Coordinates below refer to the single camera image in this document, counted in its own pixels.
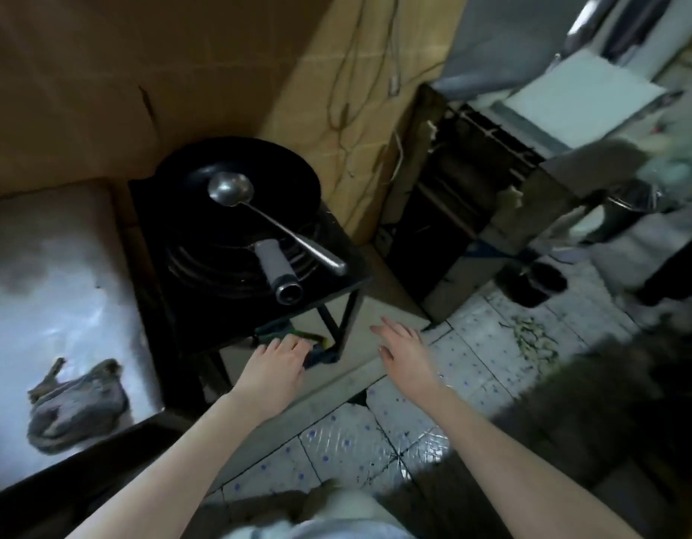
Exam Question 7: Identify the person's right hand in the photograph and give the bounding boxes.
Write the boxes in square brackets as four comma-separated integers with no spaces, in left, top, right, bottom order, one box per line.
[370,317,455,406]

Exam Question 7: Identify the person's left hand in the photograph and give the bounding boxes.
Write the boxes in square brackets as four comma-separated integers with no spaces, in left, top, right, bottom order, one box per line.
[229,335,314,423]

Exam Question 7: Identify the person's right forearm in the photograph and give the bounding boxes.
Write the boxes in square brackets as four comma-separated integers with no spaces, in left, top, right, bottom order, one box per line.
[405,387,641,539]

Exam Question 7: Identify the person's left forearm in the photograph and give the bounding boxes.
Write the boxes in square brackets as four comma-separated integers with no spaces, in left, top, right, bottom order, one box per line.
[65,393,271,539]

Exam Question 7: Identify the green cloth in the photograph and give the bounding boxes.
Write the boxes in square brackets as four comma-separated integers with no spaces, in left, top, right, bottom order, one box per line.
[255,324,337,370]

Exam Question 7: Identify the black stove stand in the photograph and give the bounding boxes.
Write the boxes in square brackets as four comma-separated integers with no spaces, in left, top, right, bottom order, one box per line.
[128,176,375,413]

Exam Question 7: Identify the steel ladle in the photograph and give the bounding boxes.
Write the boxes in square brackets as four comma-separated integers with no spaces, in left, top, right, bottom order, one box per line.
[207,171,348,277]

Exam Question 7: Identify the vegetable scraps pile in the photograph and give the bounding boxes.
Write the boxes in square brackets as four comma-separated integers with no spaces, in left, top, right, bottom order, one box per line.
[502,317,560,362]

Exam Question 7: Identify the black round container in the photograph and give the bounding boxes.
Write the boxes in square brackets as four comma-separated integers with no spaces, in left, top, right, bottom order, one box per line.
[500,261,568,307]

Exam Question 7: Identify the person's white apron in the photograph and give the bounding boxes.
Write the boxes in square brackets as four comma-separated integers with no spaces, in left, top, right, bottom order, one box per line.
[211,479,417,539]

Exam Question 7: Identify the dark metal cabinet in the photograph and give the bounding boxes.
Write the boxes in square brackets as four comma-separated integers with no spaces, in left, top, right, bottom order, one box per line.
[405,84,650,323]

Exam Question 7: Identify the grey rag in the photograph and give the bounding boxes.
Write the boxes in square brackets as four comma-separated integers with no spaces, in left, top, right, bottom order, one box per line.
[27,357,131,456]

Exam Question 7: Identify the stainless steel counter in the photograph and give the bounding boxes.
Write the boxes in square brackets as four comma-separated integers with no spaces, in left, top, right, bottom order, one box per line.
[0,179,167,500]

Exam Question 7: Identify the brown cardboard sheet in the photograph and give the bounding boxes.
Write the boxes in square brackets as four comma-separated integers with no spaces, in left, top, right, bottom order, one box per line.
[0,0,465,242]

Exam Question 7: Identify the white flat board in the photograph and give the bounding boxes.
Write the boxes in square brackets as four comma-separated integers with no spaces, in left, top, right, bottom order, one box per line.
[492,48,670,152]

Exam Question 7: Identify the black wok with grey handle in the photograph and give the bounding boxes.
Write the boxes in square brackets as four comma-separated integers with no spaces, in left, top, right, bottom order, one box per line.
[154,137,323,305]

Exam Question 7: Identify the hanging thin cables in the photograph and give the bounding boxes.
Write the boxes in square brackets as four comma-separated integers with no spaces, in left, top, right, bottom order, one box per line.
[329,0,406,180]

